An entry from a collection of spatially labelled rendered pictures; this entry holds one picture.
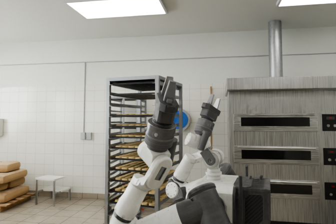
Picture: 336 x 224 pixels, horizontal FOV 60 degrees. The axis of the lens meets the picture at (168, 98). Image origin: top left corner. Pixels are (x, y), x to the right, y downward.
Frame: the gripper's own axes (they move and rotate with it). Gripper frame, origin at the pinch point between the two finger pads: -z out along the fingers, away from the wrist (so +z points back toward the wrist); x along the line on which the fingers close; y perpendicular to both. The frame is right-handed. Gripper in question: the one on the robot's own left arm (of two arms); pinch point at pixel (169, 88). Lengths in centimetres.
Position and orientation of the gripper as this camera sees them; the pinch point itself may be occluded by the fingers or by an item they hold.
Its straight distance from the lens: 85.2
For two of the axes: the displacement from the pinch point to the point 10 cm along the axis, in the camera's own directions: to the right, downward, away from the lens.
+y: 9.7, 1.4, 2.0
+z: -2.0, 9.4, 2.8
